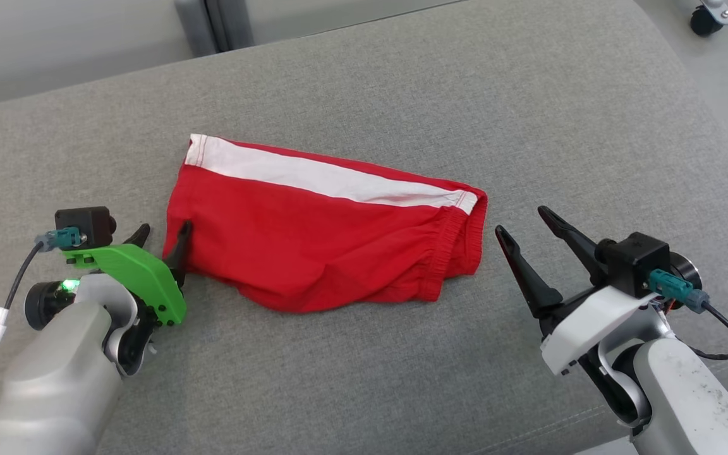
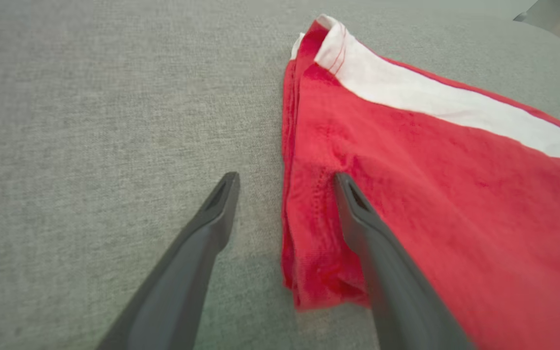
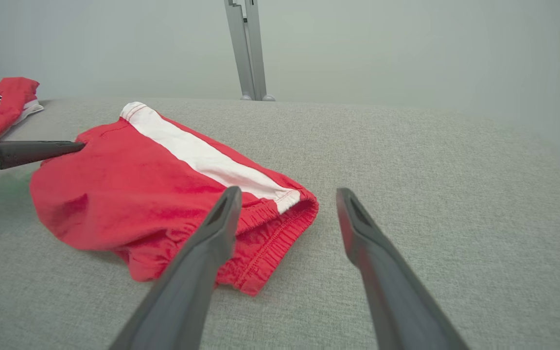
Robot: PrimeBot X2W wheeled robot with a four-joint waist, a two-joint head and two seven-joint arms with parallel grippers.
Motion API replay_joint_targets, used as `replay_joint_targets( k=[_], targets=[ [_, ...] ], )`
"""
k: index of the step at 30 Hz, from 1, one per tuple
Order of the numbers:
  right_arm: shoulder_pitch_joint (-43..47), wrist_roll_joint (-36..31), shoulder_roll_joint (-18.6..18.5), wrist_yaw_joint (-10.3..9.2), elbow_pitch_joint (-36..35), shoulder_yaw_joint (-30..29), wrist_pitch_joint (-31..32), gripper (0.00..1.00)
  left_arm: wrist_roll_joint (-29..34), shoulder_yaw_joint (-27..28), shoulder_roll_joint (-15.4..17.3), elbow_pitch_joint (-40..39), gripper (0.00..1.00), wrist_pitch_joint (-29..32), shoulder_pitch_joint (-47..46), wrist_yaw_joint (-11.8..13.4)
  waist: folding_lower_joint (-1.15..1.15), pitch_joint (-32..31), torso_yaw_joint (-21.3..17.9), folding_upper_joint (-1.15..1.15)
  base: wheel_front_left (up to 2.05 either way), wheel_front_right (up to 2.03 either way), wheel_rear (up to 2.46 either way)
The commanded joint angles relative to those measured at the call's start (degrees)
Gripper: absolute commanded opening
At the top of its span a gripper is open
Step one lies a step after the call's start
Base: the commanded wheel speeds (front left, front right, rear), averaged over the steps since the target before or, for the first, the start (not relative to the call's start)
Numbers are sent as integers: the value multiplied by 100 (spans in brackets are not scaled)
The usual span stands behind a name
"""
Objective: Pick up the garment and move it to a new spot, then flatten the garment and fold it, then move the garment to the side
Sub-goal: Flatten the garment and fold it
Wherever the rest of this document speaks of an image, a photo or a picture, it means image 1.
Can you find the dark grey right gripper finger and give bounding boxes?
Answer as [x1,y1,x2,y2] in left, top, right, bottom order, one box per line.
[495,225,564,319]
[538,205,609,287]

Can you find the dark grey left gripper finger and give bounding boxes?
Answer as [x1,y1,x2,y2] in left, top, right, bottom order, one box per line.
[123,223,151,248]
[163,220,193,289]

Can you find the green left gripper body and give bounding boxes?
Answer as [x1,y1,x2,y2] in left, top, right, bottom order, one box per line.
[64,244,188,345]

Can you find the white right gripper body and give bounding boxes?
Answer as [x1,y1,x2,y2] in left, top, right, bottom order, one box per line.
[538,284,673,377]

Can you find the red shorts with white stripe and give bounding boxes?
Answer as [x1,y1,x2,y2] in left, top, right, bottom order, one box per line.
[162,133,488,315]

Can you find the black caster wheel assembly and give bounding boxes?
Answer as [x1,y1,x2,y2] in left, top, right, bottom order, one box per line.
[691,0,728,37]

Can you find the black left cable teal plug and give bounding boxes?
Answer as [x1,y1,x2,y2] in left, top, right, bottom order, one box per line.
[0,227,82,415]

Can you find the black cable teal plug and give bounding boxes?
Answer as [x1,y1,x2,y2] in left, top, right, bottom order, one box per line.
[648,269,728,373]
[0,227,82,415]

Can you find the black right cable teal plug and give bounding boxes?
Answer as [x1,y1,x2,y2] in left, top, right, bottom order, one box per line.
[648,269,728,373]

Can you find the grey partition post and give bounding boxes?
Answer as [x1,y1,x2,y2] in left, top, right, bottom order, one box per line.
[174,0,254,58]

